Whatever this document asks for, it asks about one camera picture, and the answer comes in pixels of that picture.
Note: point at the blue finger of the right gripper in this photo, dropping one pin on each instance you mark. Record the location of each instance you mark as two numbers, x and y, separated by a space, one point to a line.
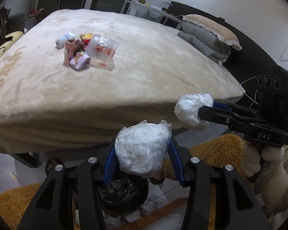
210 114
221 106

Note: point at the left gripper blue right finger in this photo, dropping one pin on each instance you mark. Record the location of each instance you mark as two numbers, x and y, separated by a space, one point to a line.
174 151

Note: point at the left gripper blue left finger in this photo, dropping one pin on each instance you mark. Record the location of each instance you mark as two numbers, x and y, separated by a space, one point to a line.
110 165

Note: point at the large white plastic wad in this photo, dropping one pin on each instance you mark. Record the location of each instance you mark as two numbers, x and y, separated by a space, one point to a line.
141 149

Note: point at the small white plastic wad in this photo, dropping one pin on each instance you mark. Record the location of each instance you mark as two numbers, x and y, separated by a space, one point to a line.
187 108

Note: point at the purple wrapper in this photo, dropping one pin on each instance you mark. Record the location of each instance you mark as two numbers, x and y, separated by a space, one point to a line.
79 61

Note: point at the clear plastic bag red print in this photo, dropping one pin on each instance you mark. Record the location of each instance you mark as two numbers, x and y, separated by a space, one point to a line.
101 51

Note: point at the pink paper cup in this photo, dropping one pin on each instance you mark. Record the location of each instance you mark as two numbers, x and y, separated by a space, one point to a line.
71 47

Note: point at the yellow red snack wrapper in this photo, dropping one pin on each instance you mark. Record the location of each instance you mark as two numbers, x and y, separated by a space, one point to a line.
85 38

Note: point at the white paper package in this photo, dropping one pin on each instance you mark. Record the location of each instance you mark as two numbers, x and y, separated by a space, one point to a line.
62 39

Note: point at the black trash bin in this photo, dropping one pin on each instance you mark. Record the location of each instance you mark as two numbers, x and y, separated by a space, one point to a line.
124 195

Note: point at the right hand white glove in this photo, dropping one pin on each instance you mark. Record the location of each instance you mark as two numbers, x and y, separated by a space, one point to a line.
269 162

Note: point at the black headboard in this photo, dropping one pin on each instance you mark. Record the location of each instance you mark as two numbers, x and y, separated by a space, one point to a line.
243 64

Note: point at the left foot black sandal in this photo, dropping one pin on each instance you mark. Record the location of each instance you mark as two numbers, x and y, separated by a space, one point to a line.
51 164

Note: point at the beige plush bed blanket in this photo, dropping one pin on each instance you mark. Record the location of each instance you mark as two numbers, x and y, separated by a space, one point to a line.
46 106

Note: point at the white side table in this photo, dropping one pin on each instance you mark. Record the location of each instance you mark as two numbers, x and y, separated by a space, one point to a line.
130 7

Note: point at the yellow quilted sofa mat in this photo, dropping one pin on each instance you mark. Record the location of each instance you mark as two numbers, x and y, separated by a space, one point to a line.
0 47

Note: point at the dark grey sofa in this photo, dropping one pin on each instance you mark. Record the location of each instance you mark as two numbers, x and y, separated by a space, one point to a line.
16 22

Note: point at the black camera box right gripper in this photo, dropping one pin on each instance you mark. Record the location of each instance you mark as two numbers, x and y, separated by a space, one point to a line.
272 86

